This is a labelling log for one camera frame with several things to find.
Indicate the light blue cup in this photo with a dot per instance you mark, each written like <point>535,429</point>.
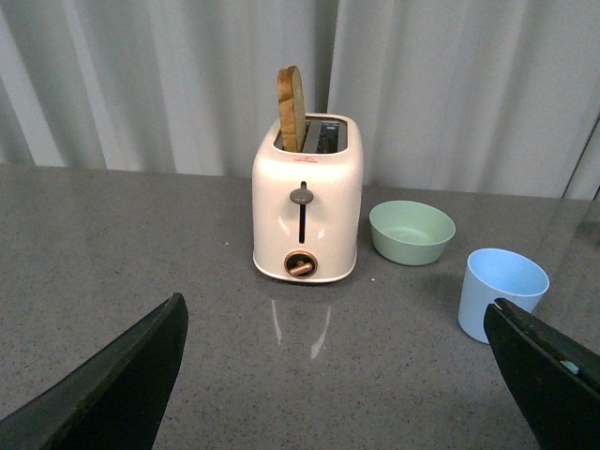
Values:
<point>493,273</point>

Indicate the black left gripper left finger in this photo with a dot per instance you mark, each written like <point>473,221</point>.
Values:
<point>117,398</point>

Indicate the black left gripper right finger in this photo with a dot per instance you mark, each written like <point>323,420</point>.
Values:
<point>553,379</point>

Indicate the green bowl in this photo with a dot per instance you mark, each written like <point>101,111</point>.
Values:
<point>410,233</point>

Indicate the white toaster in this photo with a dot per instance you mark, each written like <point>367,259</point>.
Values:
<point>306,206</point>

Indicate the toast slice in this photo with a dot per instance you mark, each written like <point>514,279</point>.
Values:
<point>291,106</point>

